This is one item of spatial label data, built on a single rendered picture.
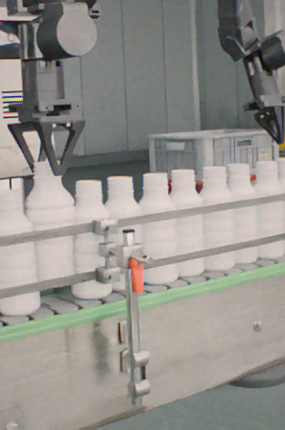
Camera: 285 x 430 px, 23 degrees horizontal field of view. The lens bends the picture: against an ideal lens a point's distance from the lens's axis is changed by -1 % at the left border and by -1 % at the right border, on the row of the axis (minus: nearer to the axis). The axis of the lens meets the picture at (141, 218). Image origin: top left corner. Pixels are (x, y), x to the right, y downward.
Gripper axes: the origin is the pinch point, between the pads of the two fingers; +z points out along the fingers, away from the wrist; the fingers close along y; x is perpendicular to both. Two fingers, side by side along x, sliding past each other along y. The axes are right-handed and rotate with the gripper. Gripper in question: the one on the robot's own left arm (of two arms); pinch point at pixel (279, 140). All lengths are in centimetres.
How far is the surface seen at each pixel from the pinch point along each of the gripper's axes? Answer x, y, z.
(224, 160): 152, 122, -34
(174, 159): 170, 106, -41
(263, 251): -14.0, -26.7, 23.1
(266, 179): -18.0, -25.4, 11.5
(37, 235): -19, -70, 15
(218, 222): -17.3, -37.6, 17.1
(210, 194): -17.7, -38.0, 12.6
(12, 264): -17, -73, 18
